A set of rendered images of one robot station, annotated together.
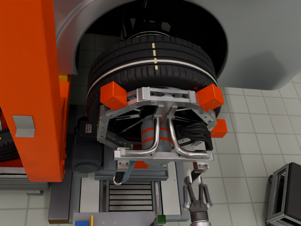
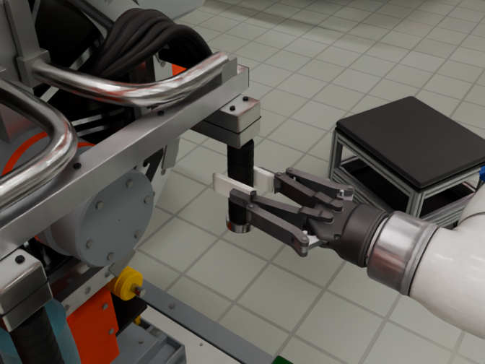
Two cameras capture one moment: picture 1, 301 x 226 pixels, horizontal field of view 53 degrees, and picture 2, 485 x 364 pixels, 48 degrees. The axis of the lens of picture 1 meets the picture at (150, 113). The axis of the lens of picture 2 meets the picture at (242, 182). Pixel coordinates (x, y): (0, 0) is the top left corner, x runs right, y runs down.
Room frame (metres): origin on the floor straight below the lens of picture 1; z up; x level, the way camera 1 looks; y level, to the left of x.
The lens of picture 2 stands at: (0.11, 0.03, 1.29)
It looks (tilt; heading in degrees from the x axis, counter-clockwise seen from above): 38 degrees down; 327
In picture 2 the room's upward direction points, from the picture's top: straight up
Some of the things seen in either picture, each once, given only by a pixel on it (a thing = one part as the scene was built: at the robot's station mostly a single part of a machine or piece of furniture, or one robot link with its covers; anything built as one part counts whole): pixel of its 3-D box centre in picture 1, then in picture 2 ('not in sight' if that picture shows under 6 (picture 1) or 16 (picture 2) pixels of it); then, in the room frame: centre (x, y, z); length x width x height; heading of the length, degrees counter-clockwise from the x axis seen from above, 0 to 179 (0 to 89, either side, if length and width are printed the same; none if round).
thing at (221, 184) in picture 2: (189, 176); (234, 190); (0.60, -0.27, 0.83); 0.07 x 0.01 x 0.03; 22
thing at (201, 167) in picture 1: (199, 161); (221, 113); (0.64, -0.28, 0.93); 0.09 x 0.05 x 0.05; 22
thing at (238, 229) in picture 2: (193, 175); (240, 182); (0.61, -0.29, 0.83); 0.04 x 0.04 x 0.16
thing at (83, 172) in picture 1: (87, 142); not in sight; (0.82, 0.31, 0.26); 0.42 x 0.18 x 0.35; 22
